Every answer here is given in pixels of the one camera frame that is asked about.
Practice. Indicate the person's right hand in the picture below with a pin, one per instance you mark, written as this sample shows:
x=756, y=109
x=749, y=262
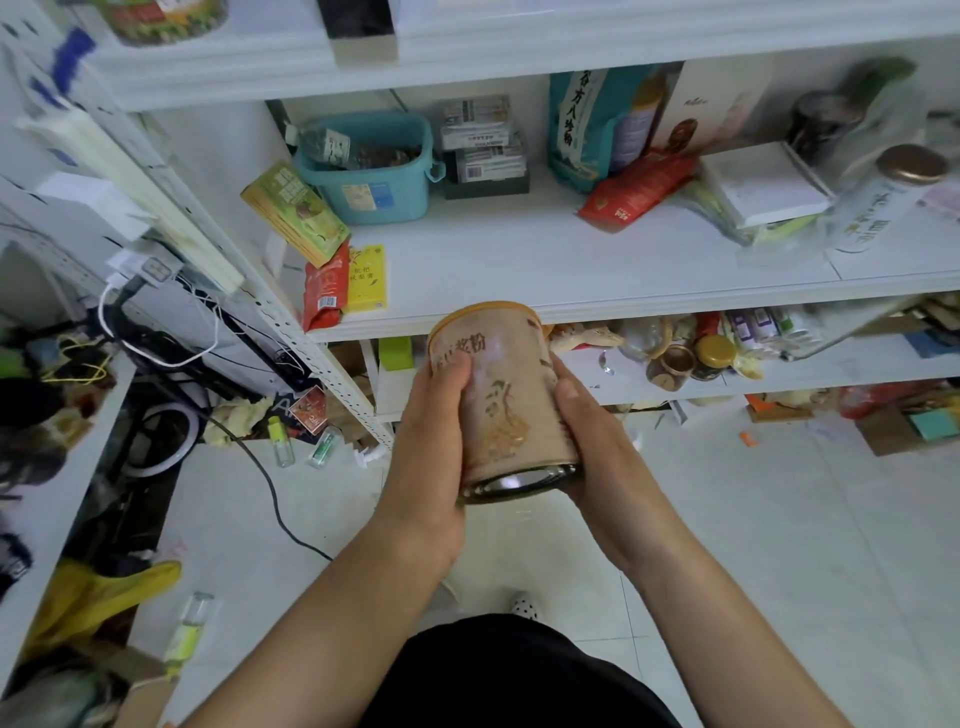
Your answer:
x=615, y=488

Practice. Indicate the person's left hand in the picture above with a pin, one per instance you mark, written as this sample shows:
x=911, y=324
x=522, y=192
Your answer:
x=420, y=480

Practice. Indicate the beige canister orange lid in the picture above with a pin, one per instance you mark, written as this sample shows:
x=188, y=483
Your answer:
x=503, y=398

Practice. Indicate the white metal shelving unit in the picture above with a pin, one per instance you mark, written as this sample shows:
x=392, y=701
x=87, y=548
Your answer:
x=525, y=255

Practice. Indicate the clear green label nut jar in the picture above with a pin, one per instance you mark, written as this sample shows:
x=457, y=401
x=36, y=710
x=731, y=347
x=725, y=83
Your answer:
x=162, y=18

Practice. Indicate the person's right forearm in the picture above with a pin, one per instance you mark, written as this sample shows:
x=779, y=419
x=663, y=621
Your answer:
x=735, y=645

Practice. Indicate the person's left forearm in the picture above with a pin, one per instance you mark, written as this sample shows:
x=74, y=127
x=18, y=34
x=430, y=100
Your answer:
x=315, y=638

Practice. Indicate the person's white shoe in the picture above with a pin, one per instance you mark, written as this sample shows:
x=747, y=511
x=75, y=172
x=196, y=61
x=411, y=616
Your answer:
x=525, y=606

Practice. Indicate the person's black clothing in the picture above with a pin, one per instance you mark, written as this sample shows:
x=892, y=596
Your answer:
x=518, y=675

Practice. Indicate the white flat box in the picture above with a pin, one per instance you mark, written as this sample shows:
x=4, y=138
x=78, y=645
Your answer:
x=765, y=180

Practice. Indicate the white box brown print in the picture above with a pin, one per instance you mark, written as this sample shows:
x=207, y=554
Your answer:
x=717, y=102

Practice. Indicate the tall black and yellow box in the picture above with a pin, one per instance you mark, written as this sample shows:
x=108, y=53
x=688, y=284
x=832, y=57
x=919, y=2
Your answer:
x=356, y=15

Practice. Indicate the yellow tag packet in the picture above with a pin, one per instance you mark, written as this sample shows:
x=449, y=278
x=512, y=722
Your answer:
x=368, y=278

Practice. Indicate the red snack packet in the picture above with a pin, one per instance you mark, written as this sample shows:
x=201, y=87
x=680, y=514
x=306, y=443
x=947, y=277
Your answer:
x=326, y=288

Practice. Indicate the small clear bottle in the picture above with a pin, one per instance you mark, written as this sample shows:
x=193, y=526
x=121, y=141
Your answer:
x=191, y=630

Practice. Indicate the brown carton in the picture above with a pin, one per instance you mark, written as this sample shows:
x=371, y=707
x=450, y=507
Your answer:
x=900, y=428

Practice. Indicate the green snack packet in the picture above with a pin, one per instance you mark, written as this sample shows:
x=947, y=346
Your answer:
x=297, y=213

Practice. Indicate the red pouch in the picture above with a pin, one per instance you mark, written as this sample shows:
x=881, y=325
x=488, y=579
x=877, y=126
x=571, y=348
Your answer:
x=638, y=191

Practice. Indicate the teal plastic basket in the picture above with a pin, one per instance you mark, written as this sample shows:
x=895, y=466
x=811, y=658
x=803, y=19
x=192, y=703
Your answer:
x=368, y=180

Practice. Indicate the small black grey boxes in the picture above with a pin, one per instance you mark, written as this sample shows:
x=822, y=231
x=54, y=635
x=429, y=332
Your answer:
x=485, y=150

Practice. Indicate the yellow plastic bag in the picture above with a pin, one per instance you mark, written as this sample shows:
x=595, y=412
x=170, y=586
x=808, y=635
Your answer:
x=98, y=600

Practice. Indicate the teal pouch bag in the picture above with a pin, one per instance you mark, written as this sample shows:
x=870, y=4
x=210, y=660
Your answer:
x=593, y=128

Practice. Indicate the white power strip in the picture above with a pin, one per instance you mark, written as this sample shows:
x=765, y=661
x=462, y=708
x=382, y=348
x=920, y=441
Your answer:
x=128, y=195

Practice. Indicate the dark jar with lid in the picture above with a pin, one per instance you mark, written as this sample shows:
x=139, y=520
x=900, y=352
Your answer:
x=818, y=123

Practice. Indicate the white power adapter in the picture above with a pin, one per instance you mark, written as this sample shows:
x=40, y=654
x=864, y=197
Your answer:
x=87, y=203

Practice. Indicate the blue tape strip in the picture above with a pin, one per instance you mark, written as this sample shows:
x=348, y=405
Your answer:
x=72, y=57

